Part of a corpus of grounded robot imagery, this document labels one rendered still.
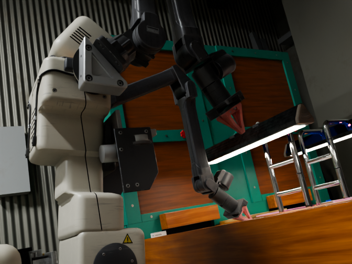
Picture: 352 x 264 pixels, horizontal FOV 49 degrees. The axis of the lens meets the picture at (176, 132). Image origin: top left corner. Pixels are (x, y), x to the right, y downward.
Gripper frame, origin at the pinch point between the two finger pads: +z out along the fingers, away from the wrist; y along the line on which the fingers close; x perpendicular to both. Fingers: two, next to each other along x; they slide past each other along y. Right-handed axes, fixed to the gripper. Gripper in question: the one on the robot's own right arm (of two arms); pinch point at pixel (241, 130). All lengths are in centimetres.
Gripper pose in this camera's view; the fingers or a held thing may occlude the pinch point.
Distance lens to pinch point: 104.2
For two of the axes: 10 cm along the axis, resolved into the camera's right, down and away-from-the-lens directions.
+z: 5.6, 8.3, 0.1
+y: -4.6, 3.0, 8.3
